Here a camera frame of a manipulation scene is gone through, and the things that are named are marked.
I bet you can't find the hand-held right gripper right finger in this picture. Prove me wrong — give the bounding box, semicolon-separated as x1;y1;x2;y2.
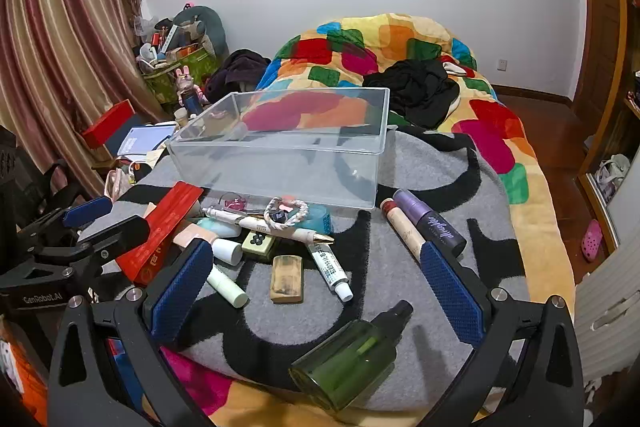
420;241;586;427

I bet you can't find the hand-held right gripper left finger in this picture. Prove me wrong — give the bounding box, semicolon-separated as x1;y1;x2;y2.
47;238;216;427

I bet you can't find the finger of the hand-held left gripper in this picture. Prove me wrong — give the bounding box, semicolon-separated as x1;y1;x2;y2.
30;195;114;249
37;215;152;276

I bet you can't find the mint green tube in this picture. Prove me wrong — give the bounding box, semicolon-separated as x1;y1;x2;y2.
206;264;249;309

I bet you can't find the purple spray bottle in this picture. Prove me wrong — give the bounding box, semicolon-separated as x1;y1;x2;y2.
392;188;467;258

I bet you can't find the beige tube with red cap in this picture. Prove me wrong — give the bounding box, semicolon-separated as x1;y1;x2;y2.
380;198;428;260

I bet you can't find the pale green dotted box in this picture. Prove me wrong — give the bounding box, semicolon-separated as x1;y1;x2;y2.
241;229;278;264

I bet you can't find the green spray bottle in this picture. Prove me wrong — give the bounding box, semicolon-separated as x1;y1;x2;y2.
288;300;414;412

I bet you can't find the white ointment tube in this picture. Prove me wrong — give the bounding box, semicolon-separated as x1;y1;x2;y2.
307;243;354;303

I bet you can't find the clear plastic storage box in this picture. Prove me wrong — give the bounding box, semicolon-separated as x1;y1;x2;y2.
165;88;391;210

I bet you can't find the pink pouch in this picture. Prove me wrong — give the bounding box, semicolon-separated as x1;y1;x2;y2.
103;164;136;202

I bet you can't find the grey black patterned blanket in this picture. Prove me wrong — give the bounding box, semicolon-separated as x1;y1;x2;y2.
75;127;531;410

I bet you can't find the pale blue oval case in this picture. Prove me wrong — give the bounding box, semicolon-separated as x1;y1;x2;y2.
195;218;242;239

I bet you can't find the red gift box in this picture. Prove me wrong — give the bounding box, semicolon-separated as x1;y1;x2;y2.
80;101;137;148

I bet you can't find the blue notebook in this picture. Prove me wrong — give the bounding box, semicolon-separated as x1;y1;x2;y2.
117;123;178;158

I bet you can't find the orange garment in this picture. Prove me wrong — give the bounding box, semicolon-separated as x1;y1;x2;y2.
0;322;48;427

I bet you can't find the white pen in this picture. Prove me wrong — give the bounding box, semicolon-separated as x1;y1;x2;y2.
201;206;335;245

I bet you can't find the green patterned bag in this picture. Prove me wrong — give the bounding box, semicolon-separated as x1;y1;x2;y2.
141;47;221;108

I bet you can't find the teal tape roll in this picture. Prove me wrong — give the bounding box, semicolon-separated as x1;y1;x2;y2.
300;203;334;236

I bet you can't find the pink clog shoe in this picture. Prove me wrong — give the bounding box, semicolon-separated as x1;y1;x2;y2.
580;219;602;263

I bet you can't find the white cabinet door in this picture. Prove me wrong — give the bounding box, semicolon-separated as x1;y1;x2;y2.
575;232;640;388

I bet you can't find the pink plush rabbit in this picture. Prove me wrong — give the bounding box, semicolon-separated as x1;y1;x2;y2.
175;66;208;105

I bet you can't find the colourful patchwork blanket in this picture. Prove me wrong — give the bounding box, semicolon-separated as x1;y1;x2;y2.
140;13;576;427

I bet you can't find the striped pink gold curtain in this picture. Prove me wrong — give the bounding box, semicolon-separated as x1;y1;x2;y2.
0;0;166;198

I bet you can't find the dark purple cloth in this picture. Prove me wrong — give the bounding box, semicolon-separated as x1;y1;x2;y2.
205;49;271;100

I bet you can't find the white handbag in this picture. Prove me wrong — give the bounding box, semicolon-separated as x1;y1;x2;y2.
595;153;632;202

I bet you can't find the black garment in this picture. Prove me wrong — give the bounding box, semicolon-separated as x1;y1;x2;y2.
362;59;461;130

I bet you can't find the grey plush pillow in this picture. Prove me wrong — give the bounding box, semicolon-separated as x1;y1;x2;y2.
172;5;227;58

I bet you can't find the wooden wardrobe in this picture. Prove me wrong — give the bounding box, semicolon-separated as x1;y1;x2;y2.
572;0;640;258

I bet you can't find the pink clear keychain charm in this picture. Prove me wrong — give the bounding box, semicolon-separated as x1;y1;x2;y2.
219;191;251;214

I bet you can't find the pink white rope bracelet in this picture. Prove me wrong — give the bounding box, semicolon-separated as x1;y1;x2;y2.
263;197;310;230

